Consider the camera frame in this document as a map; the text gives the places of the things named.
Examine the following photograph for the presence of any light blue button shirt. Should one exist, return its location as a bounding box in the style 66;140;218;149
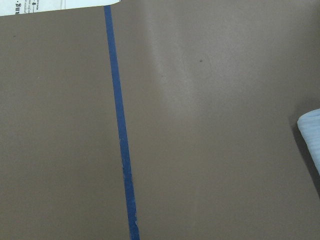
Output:
297;109;320;173

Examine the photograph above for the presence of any clear plastic bag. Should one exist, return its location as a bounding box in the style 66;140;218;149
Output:
0;0;120;17

